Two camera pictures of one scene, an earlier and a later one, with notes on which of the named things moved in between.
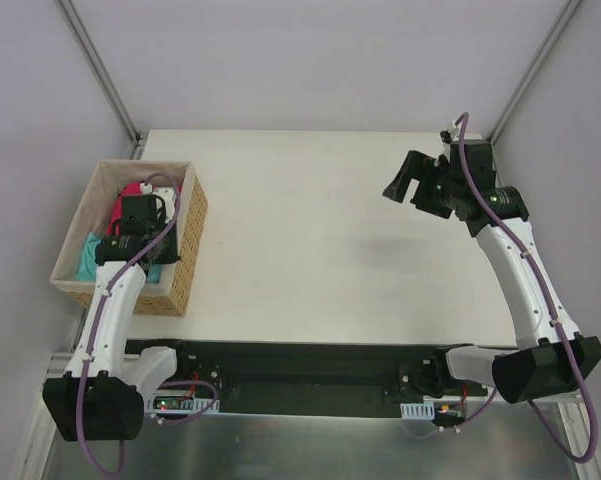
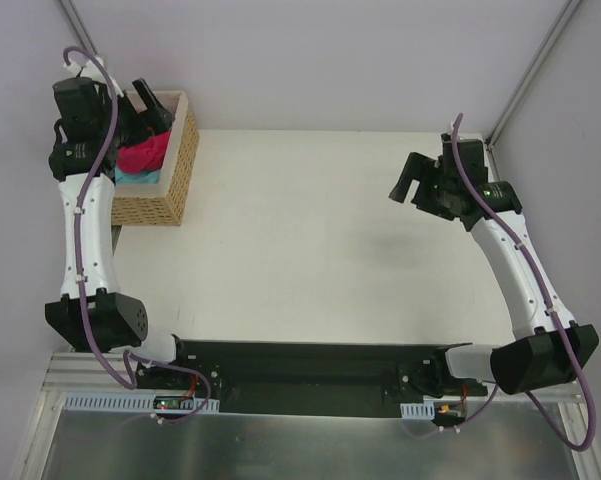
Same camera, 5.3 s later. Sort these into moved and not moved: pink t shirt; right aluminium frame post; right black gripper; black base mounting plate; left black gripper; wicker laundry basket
Moved: pink t shirt; left black gripper; wicker laundry basket
Not moved: right black gripper; black base mounting plate; right aluminium frame post
